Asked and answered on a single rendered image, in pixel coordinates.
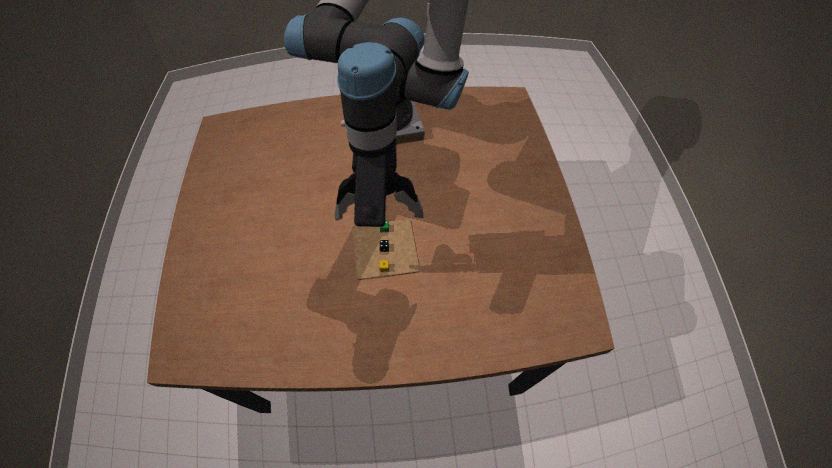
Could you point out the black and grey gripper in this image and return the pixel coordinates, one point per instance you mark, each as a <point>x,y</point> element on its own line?
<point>402,186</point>

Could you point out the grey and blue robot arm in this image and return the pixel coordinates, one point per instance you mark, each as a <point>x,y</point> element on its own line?
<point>372,96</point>

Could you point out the tan square mat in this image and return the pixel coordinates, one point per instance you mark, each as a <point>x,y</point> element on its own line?
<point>402,254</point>

